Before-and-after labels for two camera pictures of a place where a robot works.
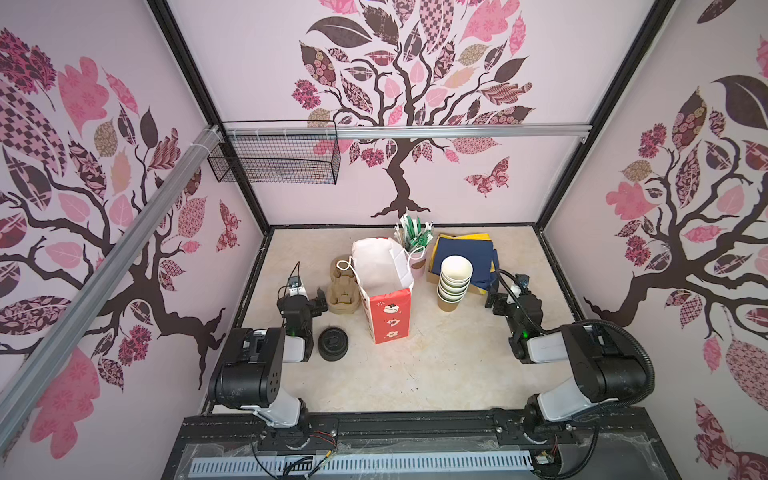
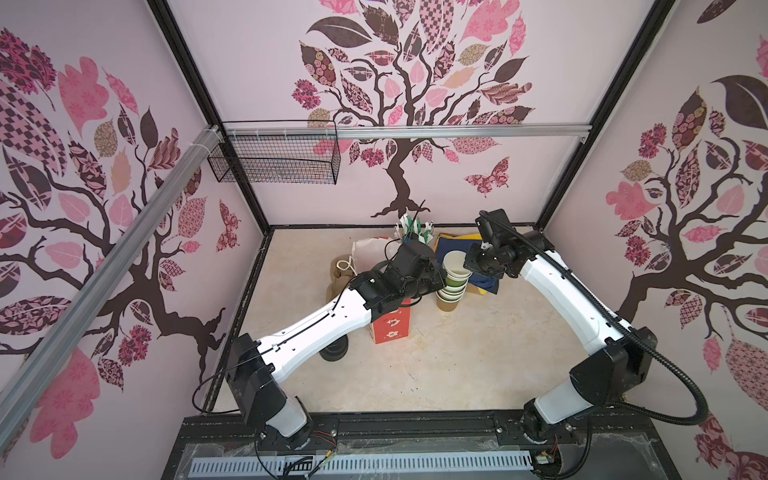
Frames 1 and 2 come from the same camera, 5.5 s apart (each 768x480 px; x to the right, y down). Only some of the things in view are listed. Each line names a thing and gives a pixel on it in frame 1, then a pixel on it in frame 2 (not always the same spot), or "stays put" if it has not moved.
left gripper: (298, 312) → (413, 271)
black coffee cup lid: (333, 344) stays put
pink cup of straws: (415, 236) stays put
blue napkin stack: (485, 258) stays put
